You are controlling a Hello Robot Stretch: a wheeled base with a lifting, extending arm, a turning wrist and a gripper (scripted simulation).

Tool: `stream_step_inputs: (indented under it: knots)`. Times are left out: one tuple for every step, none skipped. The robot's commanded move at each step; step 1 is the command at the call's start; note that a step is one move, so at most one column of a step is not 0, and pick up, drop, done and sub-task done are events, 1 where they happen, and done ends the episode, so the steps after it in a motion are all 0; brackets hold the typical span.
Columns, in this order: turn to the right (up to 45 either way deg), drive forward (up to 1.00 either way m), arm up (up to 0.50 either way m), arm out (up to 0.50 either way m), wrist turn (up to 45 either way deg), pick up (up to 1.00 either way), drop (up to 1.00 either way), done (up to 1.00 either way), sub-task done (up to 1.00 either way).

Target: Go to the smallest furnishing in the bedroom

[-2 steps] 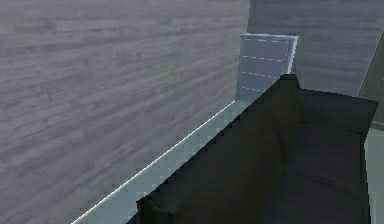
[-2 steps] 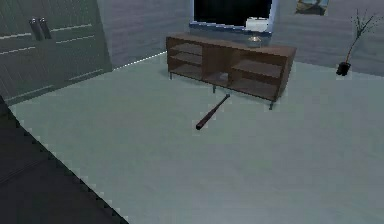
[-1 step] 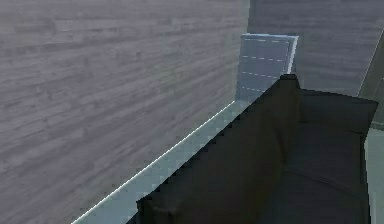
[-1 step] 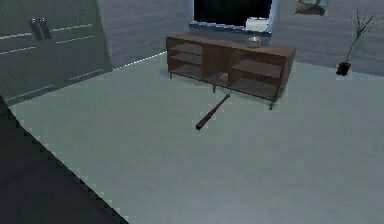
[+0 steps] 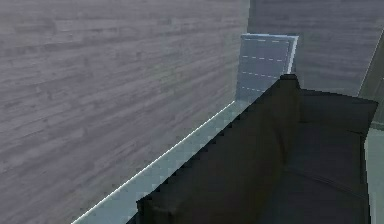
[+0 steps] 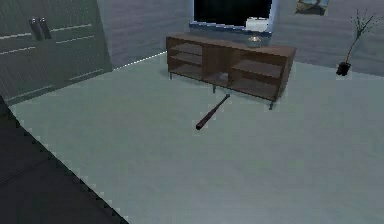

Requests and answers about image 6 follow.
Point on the dark red baseball bat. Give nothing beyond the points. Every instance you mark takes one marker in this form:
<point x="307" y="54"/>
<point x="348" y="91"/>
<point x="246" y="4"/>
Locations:
<point x="212" y="113"/>

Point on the brown wooden shelf unit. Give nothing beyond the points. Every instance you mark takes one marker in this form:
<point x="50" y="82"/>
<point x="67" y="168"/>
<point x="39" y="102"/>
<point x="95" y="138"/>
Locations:
<point x="220" y="60"/>

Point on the black television set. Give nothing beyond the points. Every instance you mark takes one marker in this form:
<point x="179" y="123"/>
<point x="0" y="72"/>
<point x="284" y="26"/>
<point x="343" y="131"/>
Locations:
<point x="230" y="11"/>

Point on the grey-green wardrobe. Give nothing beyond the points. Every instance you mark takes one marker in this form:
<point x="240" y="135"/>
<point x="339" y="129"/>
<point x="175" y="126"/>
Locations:
<point x="50" y="50"/>

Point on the dark grey bed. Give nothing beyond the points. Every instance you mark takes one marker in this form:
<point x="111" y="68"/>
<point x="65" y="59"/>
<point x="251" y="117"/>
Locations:
<point x="36" y="180"/>

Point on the bare house plant black pot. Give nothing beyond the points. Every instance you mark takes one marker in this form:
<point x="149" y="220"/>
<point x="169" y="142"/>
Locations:
<point x="354" y="43"/>

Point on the framed wall picture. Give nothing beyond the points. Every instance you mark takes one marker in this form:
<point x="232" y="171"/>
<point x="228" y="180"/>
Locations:
<point x="311" y="6"/>

